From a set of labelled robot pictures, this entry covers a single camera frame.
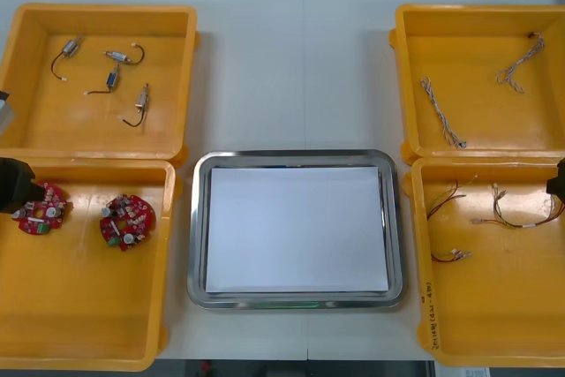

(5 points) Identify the yellow-orange plastic bin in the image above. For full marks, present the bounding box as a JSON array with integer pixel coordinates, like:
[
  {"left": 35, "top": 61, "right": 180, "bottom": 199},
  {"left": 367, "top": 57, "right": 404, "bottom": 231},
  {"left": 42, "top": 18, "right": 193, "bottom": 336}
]
[
  {"left": 0, "top": 156, "right": 185, "bottom": 373},
  {"left": 0, "top": 3, "right": 202, "bottom": 166},
  {"left": 388, "top": 4, "right": 565, "bottom": 164}
]

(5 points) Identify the long multicolour wire harness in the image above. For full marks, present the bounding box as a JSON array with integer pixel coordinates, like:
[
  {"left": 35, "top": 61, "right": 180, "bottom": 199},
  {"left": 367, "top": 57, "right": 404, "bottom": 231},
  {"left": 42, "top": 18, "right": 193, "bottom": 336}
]
[{"left": 470, "top": 185, "right": 565, "bottom": 231}]

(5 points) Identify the blue-label solenoid with black cable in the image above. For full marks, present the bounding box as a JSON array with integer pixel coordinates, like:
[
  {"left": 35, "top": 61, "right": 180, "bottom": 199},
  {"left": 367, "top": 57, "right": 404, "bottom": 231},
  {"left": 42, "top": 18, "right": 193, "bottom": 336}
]
[{"left": 83, "top": 64, "right": 122, "bottom": 96}]

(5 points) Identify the round red circuit board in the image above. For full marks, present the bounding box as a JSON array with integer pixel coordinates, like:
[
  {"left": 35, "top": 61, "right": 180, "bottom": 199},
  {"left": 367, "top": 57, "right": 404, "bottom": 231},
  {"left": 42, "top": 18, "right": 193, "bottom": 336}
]
[
  {"left": 99, "top": 193, "right": 158, "bottom": 251},
  {"left": 11, "top": 181, "right": 74, "bottom": 236}
]

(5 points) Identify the twisted blue-white wire harness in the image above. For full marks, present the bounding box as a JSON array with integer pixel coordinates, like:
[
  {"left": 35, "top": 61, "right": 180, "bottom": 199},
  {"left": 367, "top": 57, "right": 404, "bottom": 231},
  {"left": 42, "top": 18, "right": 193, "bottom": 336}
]
[
  {"left": 494, "top": 31, "right": 546, "bottom": 94},
  {"left": 419, "top": 76, "right": 468, "bottom": 149}
]

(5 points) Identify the white paper sheet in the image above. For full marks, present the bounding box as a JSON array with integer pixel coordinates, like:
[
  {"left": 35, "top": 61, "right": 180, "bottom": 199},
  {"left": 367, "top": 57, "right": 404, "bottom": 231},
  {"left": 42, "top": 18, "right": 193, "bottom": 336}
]
[{"left": 205, "top": 166, "right": 390, "bottom": 294}]

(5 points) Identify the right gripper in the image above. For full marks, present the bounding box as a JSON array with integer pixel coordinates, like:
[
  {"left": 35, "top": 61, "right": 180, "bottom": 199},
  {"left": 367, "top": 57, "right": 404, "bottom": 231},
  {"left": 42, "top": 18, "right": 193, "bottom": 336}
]
[{"left": 546, "top": 157, "right": 565, "bottom": 198}]

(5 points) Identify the pale solenoid with black cable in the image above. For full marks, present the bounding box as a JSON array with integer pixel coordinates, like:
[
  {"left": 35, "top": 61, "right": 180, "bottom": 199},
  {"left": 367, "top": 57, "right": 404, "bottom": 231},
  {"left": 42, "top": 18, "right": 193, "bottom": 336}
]
[{"left": 121, "top": 82, "right": 151, "bottom": 127}]

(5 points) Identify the white-label solenoid with black cable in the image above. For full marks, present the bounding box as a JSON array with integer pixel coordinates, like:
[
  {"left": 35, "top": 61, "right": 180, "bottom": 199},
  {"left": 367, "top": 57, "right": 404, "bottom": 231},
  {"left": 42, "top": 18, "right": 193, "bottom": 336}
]
[{"left": 102, "top": 42, "right": 147, "bottom": 65}]

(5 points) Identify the short red-green wire harness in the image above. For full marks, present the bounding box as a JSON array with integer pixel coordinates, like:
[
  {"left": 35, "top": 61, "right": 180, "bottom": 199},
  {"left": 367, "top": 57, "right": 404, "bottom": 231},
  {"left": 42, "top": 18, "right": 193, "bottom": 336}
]
[{"left": 431, "top": 249, "right": 474, "bottom": 264}]

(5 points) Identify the silver solenoid with black cable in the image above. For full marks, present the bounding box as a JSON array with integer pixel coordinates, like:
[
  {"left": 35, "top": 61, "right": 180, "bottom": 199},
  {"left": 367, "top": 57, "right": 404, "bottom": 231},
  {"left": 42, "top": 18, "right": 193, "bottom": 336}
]
[{"left": 49, "top": 36, "right": 86, "bottom": 83}]

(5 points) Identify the steel tray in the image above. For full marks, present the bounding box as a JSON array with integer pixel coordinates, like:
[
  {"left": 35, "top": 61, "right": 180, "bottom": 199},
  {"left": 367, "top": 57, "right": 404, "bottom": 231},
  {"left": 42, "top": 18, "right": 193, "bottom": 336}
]
[{"left": 185, "top": 149, "right": 405, "bottom": 312}]

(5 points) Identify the yellow-orange bin with handwriting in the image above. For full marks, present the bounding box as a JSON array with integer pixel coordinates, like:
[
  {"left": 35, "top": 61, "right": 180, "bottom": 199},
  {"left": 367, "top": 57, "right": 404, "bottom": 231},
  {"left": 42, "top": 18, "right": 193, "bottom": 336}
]
[{"left": 403, "top": 156, "right": 565, "bottom": 369}]

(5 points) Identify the red-black-green wire harness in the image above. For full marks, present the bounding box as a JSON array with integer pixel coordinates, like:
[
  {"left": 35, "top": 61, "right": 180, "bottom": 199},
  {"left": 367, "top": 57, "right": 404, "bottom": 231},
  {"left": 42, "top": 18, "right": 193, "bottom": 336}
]
[{"left": 426, "top": 173, "right": 480, "bottom": 222}]

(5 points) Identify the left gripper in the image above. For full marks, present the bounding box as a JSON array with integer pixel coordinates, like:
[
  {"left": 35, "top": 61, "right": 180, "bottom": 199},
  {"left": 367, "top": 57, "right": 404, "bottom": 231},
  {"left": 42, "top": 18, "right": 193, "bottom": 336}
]
[{"left": 0, "top": 157, "right": 48, "bottom": 215}]

